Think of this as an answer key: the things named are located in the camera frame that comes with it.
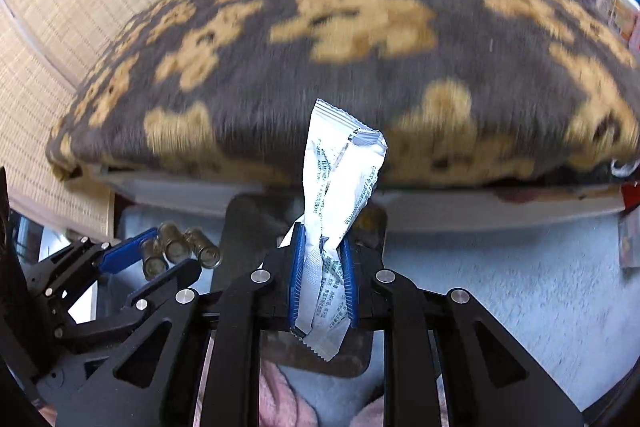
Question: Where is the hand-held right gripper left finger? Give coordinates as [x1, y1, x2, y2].
[56, 222, 307, 427]

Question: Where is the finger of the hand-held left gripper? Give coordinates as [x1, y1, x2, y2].
[24, 228, 162, 308]
[54, 258, 202, 356]

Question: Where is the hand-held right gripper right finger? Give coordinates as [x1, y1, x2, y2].
[342, 237, 586, 427]

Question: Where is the brown glass vial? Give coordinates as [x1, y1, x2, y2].
[184, 228, 222, 269]
[158, 222, 194, 264]
[140, 239, 169, 281]

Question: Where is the white printed wrapper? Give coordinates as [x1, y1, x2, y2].
[260, 98, 389, 363]

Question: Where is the glass-topped wooden table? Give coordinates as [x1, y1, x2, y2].
[90, 164, 632, 231]

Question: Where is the pink cloth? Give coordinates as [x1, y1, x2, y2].
[258, 359, 386, 427]

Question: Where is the bear-printed fleece blanket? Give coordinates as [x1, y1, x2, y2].
[45, 0, 640, 188]

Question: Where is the red bag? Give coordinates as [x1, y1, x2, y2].
[617, 179, 640, 269]

